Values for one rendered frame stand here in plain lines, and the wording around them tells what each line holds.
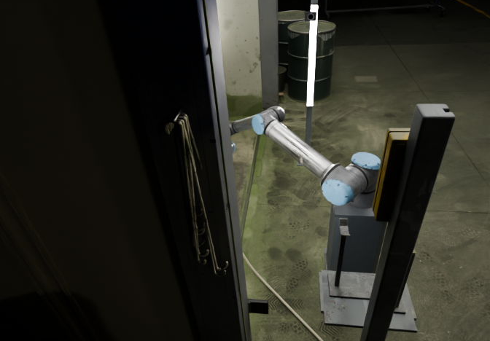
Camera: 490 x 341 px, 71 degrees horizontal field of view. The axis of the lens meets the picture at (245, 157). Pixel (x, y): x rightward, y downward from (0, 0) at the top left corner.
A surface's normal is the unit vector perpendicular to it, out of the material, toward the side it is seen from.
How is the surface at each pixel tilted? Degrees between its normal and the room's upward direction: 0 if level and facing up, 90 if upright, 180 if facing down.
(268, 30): 90
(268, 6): 90
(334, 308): 0
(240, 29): 90
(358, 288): 0
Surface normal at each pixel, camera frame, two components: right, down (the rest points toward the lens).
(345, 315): -0.07, -0.82
